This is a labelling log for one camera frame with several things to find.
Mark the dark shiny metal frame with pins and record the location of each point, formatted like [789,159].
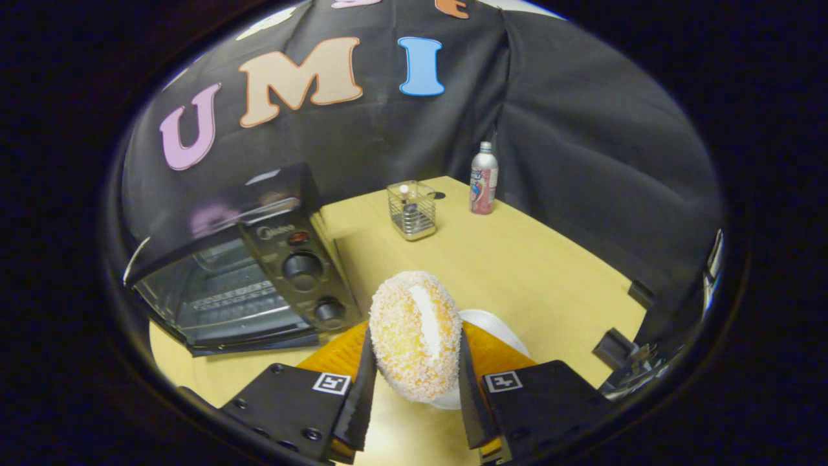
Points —
[640,377]

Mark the black toaster oven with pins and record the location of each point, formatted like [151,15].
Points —
[304,266]

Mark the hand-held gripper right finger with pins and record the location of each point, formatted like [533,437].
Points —
[471,408]

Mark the sugared cream doughnut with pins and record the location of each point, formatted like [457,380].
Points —
[407,330]

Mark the small white-capped shaker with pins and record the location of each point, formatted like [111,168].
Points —
[405,194]

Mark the white plate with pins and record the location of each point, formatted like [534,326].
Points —
[497,327]

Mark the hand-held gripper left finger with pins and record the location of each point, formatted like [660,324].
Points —
[359,401]

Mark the pink drink bottle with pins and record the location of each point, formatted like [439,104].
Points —
[484,181]

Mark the black backdrop cloth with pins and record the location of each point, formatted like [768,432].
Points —
[582,129]

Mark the black table clamp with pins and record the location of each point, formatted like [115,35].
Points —
[640,294]
[613,349]

